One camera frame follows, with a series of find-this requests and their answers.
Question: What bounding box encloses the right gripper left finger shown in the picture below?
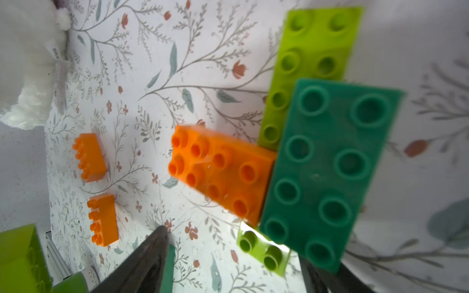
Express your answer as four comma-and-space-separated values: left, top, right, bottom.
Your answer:
92, 226, 169, 293

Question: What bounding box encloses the dark green lego brick top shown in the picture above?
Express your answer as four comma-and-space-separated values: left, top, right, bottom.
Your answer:
259, 78, 404, 273

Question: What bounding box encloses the lime lego brick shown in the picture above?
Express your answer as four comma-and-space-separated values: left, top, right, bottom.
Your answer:
236, 222, 291, 277
1, 224, 52, 293
258, 7, 365, 150

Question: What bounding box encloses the green tape roll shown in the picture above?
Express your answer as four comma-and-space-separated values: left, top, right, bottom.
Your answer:
52, 272, 89, 293

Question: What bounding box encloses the white plush bunny pink shirt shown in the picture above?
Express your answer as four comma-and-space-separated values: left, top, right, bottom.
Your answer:
1, 1, 72, 130

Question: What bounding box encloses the dark green lego brick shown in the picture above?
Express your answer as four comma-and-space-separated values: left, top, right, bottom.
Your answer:
259, 78, 404, 273
160, 245, 175, 293

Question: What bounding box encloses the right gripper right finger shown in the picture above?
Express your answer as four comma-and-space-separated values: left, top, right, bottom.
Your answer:
299, 256, 374, 293

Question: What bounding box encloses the orange lego brick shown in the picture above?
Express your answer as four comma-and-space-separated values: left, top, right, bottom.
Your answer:
168, 125, 277, 227
73, 133, 107, 183
87, 194, 119, 247

